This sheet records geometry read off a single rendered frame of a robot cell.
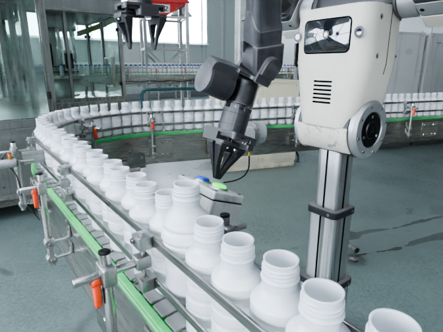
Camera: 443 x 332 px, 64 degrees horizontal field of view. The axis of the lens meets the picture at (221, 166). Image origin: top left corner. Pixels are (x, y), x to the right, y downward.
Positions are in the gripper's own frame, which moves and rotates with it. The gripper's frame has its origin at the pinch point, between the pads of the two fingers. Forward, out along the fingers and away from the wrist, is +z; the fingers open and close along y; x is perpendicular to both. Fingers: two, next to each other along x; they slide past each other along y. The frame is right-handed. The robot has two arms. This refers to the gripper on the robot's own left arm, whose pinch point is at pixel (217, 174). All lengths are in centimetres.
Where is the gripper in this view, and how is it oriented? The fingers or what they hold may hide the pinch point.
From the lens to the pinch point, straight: 71.8
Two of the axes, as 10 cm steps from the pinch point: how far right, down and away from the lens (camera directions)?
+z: -2.9, 9.5, 0.6
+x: 7.5, 1.9, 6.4
